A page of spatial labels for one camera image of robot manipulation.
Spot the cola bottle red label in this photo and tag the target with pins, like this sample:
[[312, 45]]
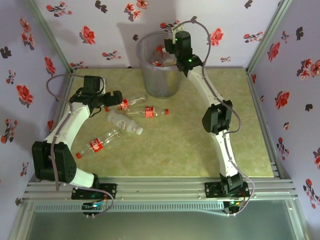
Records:
[[124, 105], [158, 63], [149, 112], [96, 145]]

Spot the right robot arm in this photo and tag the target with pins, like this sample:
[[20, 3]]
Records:
[[201, 85]]

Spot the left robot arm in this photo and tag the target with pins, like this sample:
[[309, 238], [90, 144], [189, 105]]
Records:
[[72, 120]]

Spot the translucent grey plastic bin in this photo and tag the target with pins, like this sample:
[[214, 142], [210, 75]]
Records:
[[160, 82]]

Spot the milky white plastic bottle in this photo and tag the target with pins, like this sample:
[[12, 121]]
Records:
[[120, 122]]

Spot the left circuit board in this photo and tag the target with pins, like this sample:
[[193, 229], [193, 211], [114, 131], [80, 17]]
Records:
[[93, 206]]

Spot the circuit board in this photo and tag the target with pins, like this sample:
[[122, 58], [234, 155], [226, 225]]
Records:
[[93, 206], [233, 203]]

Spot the grey metal panel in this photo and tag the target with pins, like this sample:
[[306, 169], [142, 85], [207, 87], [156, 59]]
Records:
[[160, 227]]

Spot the right circuit board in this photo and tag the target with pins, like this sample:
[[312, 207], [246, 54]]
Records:
[[233, 203]]

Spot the aluminium back rail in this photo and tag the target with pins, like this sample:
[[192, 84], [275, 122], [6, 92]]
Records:
[[225, 67]]

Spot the aluminium frame post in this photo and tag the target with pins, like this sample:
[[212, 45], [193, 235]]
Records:
[[269, 32], [49, 32]]

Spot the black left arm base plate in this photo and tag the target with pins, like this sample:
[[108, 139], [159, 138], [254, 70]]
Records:
[[107, 191]]

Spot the aluminium front rail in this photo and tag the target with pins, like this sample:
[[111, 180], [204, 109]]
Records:
[[160, 190]]

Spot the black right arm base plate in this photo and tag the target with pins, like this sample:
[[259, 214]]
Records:
[[212, 190]]

